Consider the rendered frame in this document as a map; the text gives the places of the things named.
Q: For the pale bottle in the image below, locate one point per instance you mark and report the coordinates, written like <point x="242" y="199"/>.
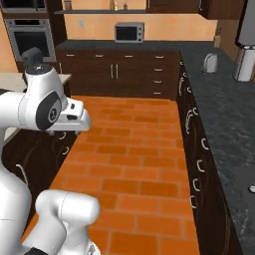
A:
<point x="113" y="4"/>

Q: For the dark wood base cupboard run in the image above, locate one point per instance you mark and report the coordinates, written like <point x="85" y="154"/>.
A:
<point x="132" y="79"/>

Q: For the dark wood wall cupboards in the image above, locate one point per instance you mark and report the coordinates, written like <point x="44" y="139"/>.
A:
<point x="219" y="8"/>

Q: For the small brown bottle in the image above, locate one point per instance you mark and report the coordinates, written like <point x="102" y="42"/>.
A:
<point x="125" y="6"/>

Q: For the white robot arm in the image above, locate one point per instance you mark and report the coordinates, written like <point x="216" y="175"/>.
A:
<point x="20" y="109"/>

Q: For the tan knife block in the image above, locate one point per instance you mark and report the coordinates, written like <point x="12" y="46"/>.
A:
<point x="217" y="40"/>

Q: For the brown jar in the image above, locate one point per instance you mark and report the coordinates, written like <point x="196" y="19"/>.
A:
<point x="67" y="4"/>

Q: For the white wall socket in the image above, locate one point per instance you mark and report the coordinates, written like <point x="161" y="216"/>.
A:
<point x="81" y="23"/>

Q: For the white electric kettle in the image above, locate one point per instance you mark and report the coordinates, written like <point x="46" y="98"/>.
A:
<point x="210" y="63"/>

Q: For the silver wall oven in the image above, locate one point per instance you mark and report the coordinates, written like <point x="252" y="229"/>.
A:
<point x="31" y="40"/>

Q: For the dark grey stand mixer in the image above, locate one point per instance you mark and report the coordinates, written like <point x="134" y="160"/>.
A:
<point x="30" y="54"/>

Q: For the dark wood long cupboard run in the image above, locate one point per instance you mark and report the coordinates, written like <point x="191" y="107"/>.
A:
<point x="205" y="186"/>

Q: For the silver built-in microwave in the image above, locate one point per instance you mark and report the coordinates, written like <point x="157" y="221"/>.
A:
<point x="23" y="5"/>

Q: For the dark wall shelf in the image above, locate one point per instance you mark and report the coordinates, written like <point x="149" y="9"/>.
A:
<point x="99" y="11"/>

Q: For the grey extractor hood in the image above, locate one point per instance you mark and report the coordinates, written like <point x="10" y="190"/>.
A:
<point x="247" y="23"/>

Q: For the silver cylindrical pot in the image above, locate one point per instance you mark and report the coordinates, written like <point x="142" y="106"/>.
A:
<point x="245" y="64"/>

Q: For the small white object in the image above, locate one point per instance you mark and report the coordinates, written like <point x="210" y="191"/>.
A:
<point x="252" y="189"/>

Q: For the silver toaster oven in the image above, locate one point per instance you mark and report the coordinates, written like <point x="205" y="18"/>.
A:
<point x="128" y="32"/>

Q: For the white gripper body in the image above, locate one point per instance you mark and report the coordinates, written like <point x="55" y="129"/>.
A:
<point x="74" y="123"/>

